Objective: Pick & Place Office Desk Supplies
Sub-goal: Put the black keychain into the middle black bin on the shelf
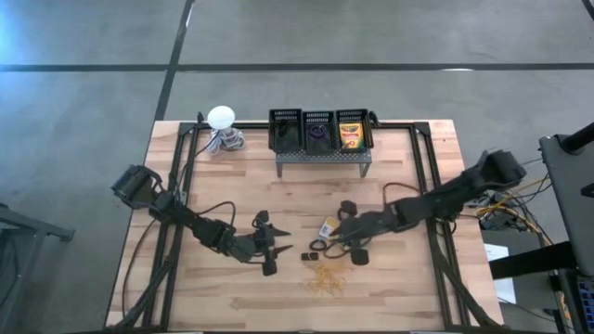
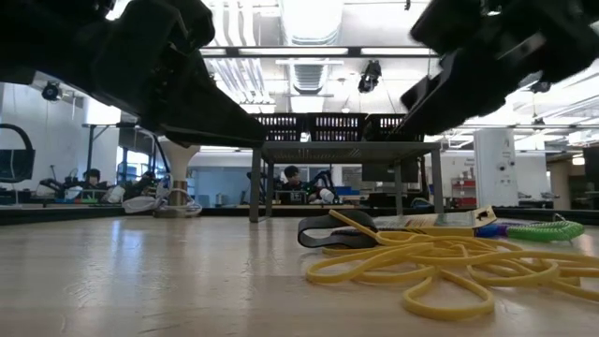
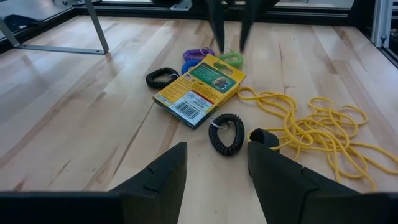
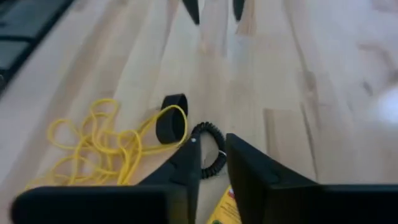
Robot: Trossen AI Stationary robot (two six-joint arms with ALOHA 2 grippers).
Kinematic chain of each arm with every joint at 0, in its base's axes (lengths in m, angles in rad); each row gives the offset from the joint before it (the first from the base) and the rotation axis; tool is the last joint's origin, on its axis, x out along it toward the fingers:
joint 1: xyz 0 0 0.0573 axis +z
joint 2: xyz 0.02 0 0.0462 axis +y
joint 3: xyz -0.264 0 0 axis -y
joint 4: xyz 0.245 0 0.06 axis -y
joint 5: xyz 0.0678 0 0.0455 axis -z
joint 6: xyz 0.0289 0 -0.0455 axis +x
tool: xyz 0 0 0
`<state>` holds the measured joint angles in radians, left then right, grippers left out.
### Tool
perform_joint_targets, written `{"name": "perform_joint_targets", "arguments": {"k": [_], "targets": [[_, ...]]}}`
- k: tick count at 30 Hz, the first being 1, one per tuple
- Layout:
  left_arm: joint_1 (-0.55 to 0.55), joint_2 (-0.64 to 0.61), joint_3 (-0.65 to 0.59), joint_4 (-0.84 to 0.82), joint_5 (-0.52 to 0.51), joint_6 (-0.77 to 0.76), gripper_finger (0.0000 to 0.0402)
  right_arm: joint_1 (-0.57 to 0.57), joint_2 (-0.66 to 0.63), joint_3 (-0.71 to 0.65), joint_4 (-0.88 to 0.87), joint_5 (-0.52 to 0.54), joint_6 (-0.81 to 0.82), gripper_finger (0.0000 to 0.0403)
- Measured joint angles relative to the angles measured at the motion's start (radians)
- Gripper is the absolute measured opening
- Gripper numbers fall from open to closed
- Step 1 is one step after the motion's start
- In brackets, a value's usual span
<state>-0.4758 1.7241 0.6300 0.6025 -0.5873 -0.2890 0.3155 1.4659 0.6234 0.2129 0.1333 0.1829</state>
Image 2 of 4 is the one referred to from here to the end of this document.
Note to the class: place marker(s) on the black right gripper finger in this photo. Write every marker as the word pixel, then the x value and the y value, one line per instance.
pixel 472 89
pixel 421 93

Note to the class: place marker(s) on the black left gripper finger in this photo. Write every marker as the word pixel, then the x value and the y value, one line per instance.
pixel 206 117

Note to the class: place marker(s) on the black slotted plastic basket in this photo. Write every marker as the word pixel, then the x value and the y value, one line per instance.
pixel 281 127
pixel 337 126
pixel 384 126

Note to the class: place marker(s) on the yellow green crayon box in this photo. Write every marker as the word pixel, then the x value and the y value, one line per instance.
pixel 444 221

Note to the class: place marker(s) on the black wide rubber band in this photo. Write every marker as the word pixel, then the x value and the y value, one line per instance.
pixel 318 219

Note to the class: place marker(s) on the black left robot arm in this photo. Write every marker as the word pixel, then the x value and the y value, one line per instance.
pixel 37 42

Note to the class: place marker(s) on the black background robot arm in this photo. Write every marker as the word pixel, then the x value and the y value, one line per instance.
pixel 54 185
pixel 325 178

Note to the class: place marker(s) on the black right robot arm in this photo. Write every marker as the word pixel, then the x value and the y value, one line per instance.
pixel 585 28

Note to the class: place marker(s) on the white mushroom table lamp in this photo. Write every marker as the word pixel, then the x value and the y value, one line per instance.
pixel 180 159

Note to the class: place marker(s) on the black ceiling spotlight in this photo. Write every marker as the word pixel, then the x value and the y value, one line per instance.
pixel 542 87
pixel 50 92

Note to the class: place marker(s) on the black overhead crossbeam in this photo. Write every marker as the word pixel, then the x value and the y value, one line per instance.
pixel 355 51

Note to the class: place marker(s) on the white square pillar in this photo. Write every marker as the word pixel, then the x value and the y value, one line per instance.
pixel 496 164

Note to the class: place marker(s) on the person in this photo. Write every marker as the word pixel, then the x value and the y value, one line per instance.
pixel 292 175
pixel 92 177
pixel 147 180

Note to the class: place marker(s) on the red storage rack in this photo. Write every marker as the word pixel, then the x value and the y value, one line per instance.
pixel 463 185

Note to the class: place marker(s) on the black metal stand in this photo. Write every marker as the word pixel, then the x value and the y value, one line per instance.
pixel 90 150

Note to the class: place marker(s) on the beige cabinet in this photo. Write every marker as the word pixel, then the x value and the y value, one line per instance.
pixel 559 187

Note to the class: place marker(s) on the black arched device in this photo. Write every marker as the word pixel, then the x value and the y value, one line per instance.
pixel 16 164

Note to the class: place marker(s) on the black overhead camera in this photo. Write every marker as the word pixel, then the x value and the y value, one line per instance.
pixel 369 77

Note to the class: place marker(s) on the silver ceiling air duct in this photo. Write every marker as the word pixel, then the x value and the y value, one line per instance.
pixel 311 19

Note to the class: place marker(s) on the black aluminium extrusion frame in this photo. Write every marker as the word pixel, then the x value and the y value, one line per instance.
pixel 70 214

